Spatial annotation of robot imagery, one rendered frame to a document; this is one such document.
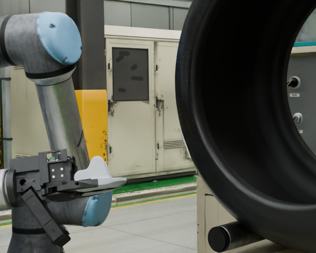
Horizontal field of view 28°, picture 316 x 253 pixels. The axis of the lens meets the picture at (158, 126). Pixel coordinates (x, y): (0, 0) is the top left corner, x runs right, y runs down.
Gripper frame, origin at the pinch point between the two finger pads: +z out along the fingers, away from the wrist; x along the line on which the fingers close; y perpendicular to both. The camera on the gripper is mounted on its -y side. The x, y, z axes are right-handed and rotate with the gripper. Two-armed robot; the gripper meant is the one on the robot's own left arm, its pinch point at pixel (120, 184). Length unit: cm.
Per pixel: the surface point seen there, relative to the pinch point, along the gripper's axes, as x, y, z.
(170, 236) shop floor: 398, 41, -21
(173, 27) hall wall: 947, 490, -9
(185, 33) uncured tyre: -8.9, 23.3, 15.4
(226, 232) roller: -2.5, -11.2, 17.6
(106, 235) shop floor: 399, 49, -74
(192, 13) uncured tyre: -11.0, 25.9, 17.2
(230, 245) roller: -1.5, -13.5, 17.9
